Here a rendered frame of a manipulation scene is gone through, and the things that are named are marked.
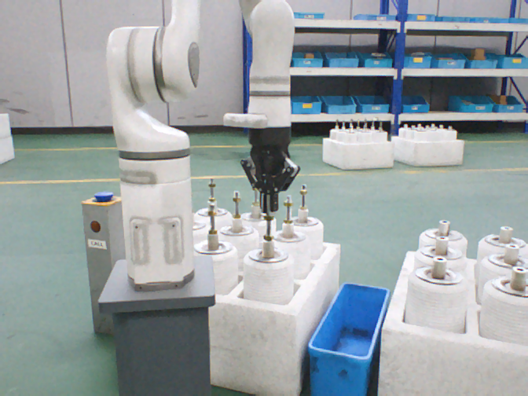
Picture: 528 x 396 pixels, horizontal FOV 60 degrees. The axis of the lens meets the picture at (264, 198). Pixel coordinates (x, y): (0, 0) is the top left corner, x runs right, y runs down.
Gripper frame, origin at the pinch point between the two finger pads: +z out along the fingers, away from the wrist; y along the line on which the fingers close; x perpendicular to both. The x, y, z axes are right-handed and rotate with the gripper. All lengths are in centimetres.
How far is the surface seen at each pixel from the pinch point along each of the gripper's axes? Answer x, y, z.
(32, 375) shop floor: 33, 34, 35
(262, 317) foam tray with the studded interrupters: 6.3, -4.3, 18.9
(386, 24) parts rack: -446, 227, -95
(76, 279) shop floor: 5, 73, 35
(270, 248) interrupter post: 0.5, -1.0, 8.4
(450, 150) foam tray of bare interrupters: -279, 75, 22
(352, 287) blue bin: -25.2, -3.0, 24.0
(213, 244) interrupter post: 5.2, 9.9, 9.1
